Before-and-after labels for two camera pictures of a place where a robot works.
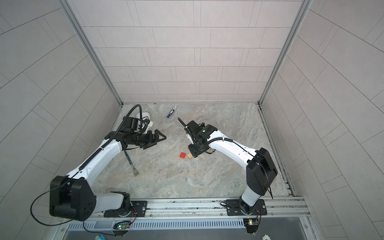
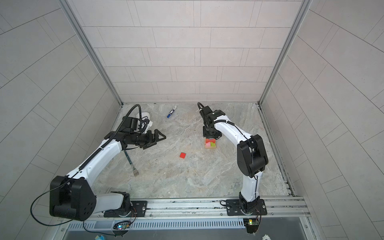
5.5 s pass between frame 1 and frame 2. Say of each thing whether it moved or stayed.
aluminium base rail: stayed
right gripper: moved
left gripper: stayed
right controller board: stayed
